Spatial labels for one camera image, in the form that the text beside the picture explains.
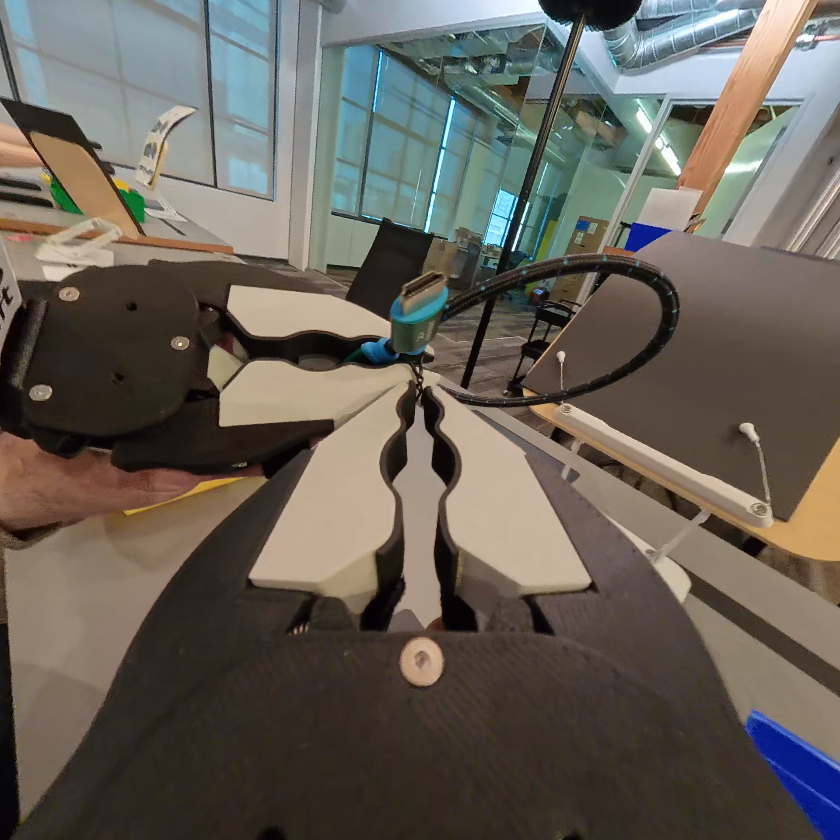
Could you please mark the green plastic bin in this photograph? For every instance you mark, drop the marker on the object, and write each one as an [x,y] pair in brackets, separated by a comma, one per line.
[131,204]

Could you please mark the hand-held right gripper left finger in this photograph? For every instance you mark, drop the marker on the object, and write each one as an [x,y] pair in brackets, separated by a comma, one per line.
[328,525]

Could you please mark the black pole with round base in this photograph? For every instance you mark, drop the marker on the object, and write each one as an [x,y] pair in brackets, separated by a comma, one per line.
[525,197]

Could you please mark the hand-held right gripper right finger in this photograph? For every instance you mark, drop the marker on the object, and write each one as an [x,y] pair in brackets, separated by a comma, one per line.
[512,519]

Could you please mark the black office chair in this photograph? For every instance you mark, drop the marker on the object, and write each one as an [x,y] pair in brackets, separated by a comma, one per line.
[387,269]

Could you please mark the wooden ceiling beam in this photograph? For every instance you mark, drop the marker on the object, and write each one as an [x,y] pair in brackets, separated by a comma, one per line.
[742,92]

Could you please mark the silver ventilation ducts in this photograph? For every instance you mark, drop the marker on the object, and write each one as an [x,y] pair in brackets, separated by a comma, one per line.
[683,33]

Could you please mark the black metal cart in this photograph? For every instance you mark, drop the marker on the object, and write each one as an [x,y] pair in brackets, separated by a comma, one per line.
[549,328]

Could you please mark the wooden board with black surface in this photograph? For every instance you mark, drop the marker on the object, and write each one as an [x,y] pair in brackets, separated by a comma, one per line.
[72,158]
[709,341]

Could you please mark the person's left hand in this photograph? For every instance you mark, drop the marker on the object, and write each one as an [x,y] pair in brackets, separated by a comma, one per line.
[79,486]

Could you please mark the yellow plastic bin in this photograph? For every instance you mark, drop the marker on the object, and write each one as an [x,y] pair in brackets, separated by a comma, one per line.
[197,496]

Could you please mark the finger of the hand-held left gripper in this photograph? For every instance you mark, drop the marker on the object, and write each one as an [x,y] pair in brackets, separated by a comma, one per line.
[302,315]
[302,394]

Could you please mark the blue plastic bin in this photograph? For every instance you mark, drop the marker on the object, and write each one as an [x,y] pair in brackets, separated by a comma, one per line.
[643,236]
[801,775]

